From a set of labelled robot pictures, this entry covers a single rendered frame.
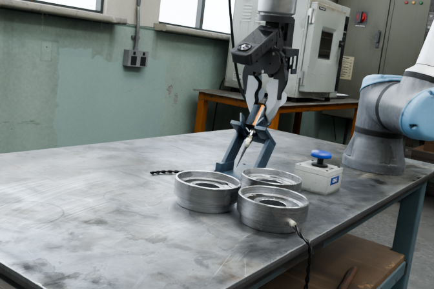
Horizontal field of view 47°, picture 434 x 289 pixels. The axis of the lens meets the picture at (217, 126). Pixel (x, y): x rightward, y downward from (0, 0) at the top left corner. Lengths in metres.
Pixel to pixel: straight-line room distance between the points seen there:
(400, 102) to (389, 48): 3.52
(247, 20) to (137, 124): 0.97
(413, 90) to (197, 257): 0.67
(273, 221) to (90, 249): 0.25
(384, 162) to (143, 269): 0.81
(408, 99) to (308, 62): 1.95
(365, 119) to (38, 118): 1.65
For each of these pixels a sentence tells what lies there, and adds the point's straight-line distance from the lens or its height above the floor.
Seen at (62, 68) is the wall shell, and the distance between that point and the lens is 2.51.
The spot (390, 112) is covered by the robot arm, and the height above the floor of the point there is 0.95.
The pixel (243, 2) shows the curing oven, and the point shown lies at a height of 1.36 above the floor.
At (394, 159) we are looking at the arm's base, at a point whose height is 0.84.
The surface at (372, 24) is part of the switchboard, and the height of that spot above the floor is 1.43.
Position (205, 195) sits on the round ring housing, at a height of 0.83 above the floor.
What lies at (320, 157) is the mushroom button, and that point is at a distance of 0.97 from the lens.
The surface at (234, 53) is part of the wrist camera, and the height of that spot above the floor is 1.04.
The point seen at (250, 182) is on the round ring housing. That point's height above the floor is 0.83.
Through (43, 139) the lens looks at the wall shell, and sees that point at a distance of 2.51.
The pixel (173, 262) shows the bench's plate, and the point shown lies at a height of 0.80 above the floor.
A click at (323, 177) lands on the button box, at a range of 0.95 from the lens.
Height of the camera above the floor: 1.04
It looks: 9 degrees down
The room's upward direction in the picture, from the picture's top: 7 degrees clockwise
